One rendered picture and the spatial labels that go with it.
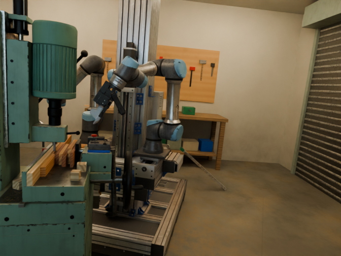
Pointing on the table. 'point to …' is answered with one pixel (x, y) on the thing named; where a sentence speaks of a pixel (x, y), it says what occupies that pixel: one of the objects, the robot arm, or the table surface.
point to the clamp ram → (78, 150)
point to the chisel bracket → (49, 133)
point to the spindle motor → (54, 60)
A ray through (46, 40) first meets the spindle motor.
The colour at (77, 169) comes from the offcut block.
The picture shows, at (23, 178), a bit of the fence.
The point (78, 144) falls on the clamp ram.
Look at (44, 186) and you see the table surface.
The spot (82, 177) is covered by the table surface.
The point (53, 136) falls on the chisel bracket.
